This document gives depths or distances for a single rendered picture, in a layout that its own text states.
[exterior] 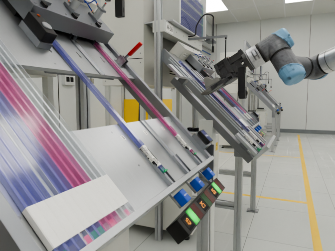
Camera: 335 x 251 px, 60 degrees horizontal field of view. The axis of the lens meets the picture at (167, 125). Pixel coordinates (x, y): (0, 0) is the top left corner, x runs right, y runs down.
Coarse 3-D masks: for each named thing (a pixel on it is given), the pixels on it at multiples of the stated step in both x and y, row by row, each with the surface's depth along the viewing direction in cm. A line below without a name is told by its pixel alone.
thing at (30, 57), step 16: (0, 0) 72; (0, 16) 66; (16, 16) 72; (0, 32) 62; (16, 32) 66; (16, 48) 61; (32, 48) 66; (64, 48) 78; (80, 48) 86; (96, 48) 95; (32, 64) 61; (48, 64) 66; (64, 64) 71; (80, 64) 78; (96, 64) 85
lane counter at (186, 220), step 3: (183, 216) 61; (186, 216) 62; (180, 219) 60; (183, 219) 61; (186, 219) 61; (189, 219) 62; (183, 222) 60; (186, 222) 61; (189, 222) 61; (186, 225) 60; (189, 225) 60; (192, 225) 61; (189, 228) 60; (192, 228) 60
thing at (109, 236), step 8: (208, 160) 86; (200, 168) 78; (184, 176) 68; (192, 176) 80; (176, 184) 62; (168, 192) 58; (152, 200) 52; (160, 200) 54; (144, 208) 49; (152, 208) 57; (128, 216) 45; (136, 216) 46; (120, 224) 42; (128, 224) 43; (112, 232) 40; (120, 232) 43; (96, 240) 37; (104, 240) 38; (112, 240) 45; (88, 248) 36; (96, 248) 36
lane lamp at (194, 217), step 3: (189, 207) 66; (186, 210) 64; (189, 210) 65; (186, 213) 63; (189, 213) 64; (192, 213) 65; (189, 216) 63; (192, 216) 64; (195, 216) 65; (192, 219) 63; (195, 219) 64; (198, 219) 65; (195, 222) 63
